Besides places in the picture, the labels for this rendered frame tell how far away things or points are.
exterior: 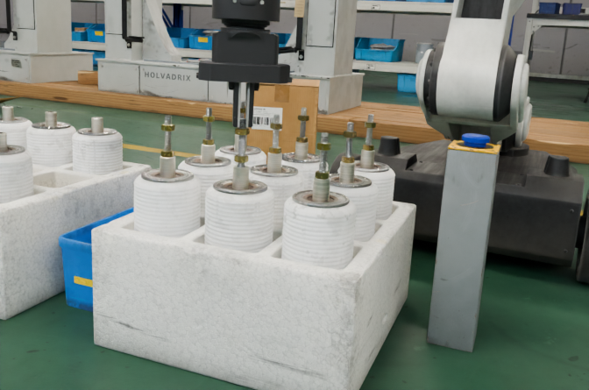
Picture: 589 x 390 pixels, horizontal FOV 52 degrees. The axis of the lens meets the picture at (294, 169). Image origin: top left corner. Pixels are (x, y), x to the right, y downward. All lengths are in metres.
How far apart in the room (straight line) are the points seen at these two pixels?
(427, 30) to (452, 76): 8.19
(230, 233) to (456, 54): 0.58
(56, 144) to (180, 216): 0.49
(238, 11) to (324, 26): 2.30
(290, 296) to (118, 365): 0.28
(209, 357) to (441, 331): 0.36
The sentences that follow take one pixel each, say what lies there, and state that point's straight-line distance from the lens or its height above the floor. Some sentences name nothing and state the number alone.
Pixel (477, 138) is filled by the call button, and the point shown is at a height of 0.33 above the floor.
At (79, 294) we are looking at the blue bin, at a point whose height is 0.03.
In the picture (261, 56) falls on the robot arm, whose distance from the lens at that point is 0.79.
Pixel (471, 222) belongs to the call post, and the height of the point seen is 0.21.
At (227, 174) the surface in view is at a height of 0.24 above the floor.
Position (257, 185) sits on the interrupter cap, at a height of 0.25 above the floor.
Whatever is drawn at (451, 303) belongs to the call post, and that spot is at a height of 0.07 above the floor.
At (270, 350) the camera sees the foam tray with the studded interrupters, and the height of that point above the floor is 0.06.
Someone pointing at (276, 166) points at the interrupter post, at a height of 0.26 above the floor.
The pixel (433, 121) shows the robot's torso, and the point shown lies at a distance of 1.29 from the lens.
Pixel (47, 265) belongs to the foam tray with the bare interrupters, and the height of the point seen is 0.06.
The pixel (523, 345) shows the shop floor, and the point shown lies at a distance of 1.06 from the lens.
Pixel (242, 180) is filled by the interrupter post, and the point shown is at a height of 0.26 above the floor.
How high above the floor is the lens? 0.46
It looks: 13 degrees down
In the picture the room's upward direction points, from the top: 3 degrees clockwise
